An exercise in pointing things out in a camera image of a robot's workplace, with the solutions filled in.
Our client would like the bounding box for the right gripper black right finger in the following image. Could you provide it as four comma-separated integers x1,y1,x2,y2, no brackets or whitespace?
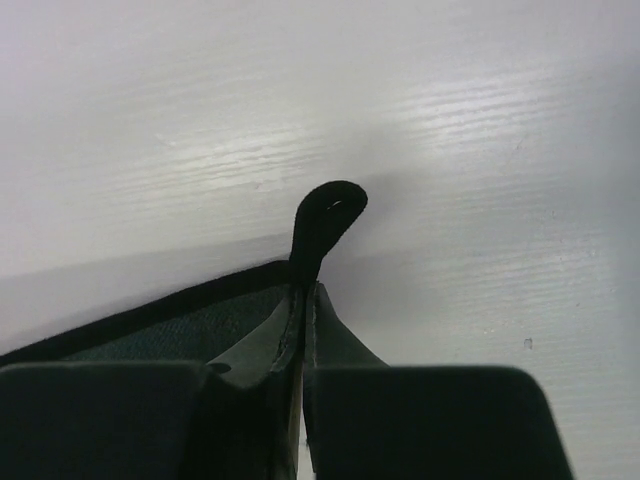
303,285,573,479

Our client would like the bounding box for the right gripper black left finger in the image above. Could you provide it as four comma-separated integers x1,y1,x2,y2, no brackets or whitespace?
1,300,303,479

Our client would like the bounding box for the purple towel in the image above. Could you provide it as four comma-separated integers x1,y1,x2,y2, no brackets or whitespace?
1,180,368,366

